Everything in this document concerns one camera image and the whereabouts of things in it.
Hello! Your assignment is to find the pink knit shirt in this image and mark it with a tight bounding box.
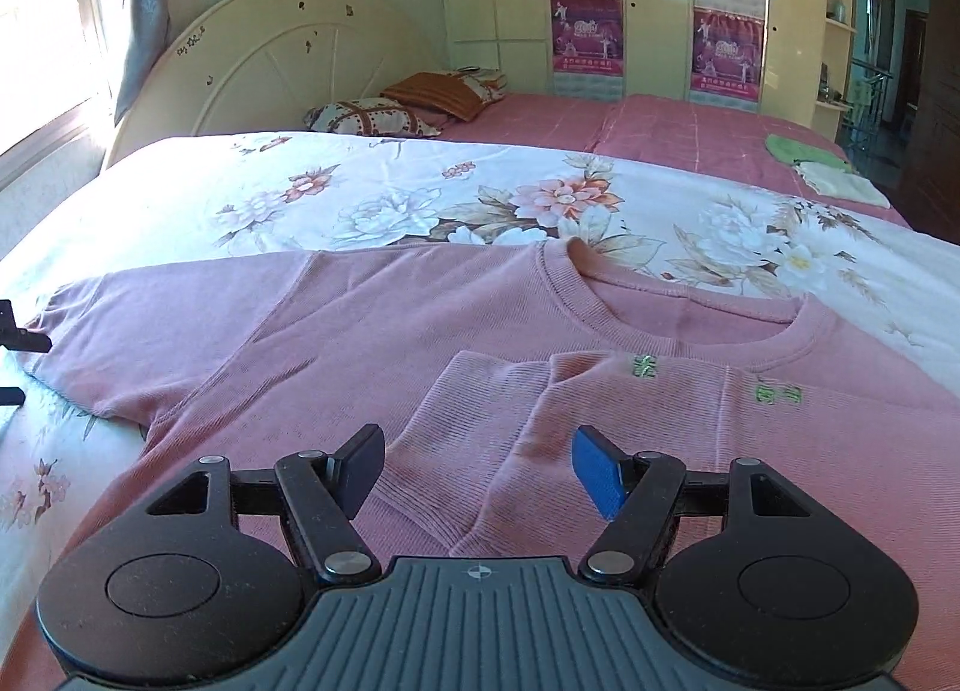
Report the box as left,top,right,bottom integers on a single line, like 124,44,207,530
15,239,960,691

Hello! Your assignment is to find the brown wooden door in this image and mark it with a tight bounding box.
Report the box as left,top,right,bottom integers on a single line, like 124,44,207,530
896,0,960,250

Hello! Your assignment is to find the white folded cloth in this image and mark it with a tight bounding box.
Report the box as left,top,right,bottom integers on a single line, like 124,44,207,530
796,161,892,211

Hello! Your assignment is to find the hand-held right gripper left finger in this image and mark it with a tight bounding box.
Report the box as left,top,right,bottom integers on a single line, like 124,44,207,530
146,425,387,585

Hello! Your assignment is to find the green cloth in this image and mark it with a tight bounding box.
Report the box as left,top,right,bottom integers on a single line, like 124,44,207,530
764,134,854,174

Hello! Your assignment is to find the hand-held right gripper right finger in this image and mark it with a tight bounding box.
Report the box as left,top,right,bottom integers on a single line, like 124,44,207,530
572,426,816,583

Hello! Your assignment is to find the pink checked bedsheet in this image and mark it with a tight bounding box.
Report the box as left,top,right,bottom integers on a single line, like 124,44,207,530
439,91,914,229

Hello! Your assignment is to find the metal rack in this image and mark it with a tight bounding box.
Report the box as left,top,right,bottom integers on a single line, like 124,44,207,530
846,57,895,131

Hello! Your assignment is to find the floral pillow with brown straps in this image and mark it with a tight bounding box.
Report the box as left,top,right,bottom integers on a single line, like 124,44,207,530
304,98,445,139

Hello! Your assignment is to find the grey curtain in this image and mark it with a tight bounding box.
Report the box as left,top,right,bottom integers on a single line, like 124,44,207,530
99,0,172,127

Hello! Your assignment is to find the window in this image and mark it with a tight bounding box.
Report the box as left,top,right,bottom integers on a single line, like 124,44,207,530
0,0,117,163

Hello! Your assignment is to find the cream round headboard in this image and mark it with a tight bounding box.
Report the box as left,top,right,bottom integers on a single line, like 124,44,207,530
101,0,451,171

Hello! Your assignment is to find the orange striped pillow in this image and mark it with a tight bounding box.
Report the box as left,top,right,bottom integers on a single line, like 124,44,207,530
381,71,490,123

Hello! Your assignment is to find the white floral blanket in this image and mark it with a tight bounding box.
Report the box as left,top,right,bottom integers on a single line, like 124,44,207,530
0,132,960,691

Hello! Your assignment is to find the cream wardrobe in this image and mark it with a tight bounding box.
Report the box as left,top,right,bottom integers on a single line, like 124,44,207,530
435,0,862,137

